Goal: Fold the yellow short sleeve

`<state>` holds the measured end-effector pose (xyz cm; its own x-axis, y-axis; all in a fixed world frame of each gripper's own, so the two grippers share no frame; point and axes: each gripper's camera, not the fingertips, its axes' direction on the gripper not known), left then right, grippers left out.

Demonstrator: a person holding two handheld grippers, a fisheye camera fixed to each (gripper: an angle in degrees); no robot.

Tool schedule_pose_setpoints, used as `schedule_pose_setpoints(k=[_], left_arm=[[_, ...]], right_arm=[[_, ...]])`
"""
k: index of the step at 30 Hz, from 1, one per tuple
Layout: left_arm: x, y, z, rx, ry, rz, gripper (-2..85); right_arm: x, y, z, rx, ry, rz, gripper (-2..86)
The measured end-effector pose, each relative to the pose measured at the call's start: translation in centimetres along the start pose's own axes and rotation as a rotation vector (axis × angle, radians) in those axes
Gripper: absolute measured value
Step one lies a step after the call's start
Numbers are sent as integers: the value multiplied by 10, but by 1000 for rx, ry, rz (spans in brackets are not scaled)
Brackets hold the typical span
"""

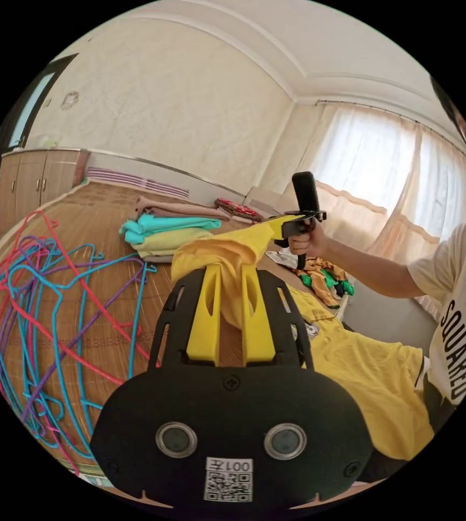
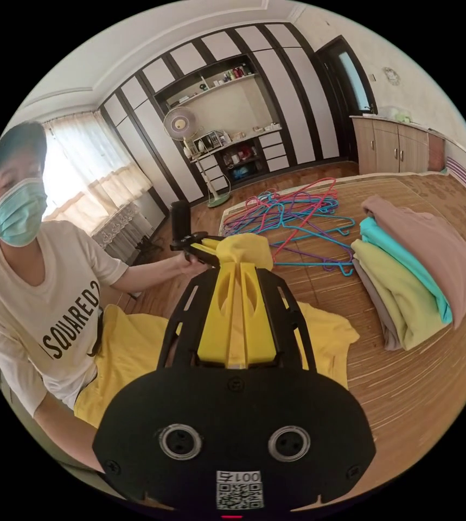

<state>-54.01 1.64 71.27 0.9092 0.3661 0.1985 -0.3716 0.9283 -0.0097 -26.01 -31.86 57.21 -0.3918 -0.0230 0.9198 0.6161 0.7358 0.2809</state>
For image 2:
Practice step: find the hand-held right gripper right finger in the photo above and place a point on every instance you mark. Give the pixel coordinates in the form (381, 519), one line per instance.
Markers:
(259, 333)

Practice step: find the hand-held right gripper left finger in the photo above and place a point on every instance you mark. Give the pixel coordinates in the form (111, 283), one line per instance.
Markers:
(210, 325)

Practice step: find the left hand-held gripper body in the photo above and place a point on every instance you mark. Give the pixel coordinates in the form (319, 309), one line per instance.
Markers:
(199, 253)

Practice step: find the yellow short sleeve shirt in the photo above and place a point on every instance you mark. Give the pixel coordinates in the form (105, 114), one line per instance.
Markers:
(135, 358)

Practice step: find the person's left forearm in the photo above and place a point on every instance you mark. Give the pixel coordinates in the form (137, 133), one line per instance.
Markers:
(147, 276)

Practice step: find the person's right forearm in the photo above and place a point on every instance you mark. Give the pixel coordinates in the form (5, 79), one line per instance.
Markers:
(72, 431)

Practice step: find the person's left hand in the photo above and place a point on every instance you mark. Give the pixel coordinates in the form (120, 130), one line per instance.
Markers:
(191, 269)

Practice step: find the purple clothes hanger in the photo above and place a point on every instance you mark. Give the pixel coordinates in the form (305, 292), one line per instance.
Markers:
(302, 256)

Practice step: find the red clothes hanger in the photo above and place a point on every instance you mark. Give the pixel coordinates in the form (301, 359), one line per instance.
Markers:
(298, 228)

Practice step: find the cyan clothes hanger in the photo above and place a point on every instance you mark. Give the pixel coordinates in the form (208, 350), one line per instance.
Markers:
(318, 265)
(322, 225)

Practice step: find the pink clothes hanger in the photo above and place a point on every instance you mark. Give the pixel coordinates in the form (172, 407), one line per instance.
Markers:
(318, 185)

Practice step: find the standing fan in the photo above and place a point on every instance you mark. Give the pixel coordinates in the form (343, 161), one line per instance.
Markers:
(180, 123)

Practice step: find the light curtain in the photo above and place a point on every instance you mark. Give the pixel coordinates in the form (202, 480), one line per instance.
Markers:
(90, 163)

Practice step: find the pile of clothes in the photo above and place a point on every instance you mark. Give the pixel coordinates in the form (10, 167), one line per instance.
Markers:
(411, 276)

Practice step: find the person's body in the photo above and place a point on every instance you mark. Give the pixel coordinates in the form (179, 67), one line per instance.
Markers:
(33, 285)

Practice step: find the low wooden cabinet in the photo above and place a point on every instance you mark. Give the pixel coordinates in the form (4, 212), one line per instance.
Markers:
(391, 146)

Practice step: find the dark door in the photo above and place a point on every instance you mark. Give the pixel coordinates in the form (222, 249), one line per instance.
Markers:
(348, 89)

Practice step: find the black and white wall cupboard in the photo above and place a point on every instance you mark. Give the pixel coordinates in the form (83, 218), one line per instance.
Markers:
(224, 101)

